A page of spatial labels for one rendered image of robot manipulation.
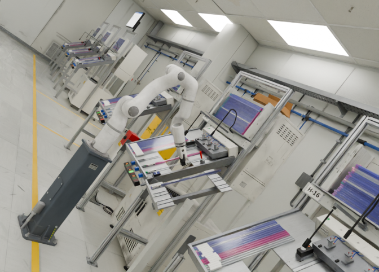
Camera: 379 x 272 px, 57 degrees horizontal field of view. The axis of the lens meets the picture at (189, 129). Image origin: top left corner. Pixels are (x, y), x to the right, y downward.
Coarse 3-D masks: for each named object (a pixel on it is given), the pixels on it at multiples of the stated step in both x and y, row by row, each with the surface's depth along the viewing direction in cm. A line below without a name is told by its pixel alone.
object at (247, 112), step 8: (232, 96) 309; (224, 104) 311; (232, 104) 302; (240, 104) 293; (248, 104) 286; (216, 112) 314; (224, 112) 305; (232, 112) 296; (240, 112) 288; (248, 112) 280; (256, 112) 273; (224, 120) 298; (232, 120) 290; (240, 120) 282; (248, 120) 275; (232, 128) 284; (240, 128) 276; (248, 128) 272
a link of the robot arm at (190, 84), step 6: (168, 66) 242; (186, 72) 246; (186, 78) 243; (192, 78) 243; (180, 84) 245; (186, 84) 243; (192, 84) 243; (186, 90) 245; (192, 90) 244; (186, 96) 245; (192, 96) 245
